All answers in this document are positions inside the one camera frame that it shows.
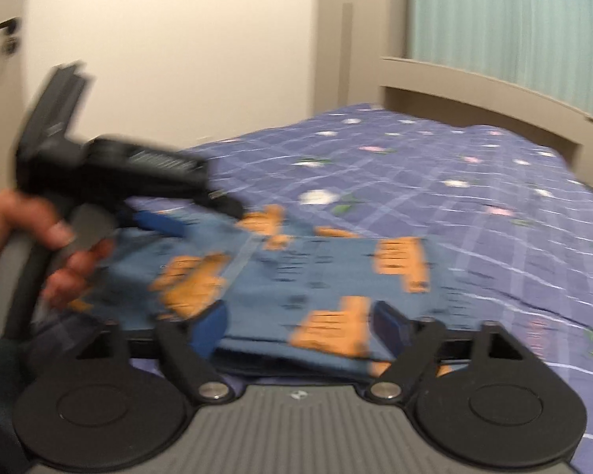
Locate beige wooden headboard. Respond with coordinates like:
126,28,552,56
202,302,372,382
378,56,593,191

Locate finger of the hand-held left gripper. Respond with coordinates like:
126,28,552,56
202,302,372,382
202,189,244,219
117,209,189,240

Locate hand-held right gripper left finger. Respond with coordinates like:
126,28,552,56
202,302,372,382
75,301,232,403

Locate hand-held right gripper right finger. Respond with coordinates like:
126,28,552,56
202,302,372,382
367,300,531,402

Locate light teal curtain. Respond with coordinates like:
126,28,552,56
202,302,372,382
405,0,593,128

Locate purple checked flower quilt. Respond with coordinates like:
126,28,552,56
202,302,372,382
123,102,593,436

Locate blue pants with orange print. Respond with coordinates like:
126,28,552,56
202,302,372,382
34,204,476,387

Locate person's left hand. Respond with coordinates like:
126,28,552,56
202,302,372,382
0,190,115,313

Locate black door handle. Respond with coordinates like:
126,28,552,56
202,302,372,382
0,17,21,56

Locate beige wardrobe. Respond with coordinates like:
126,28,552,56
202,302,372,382
315,0,411,110

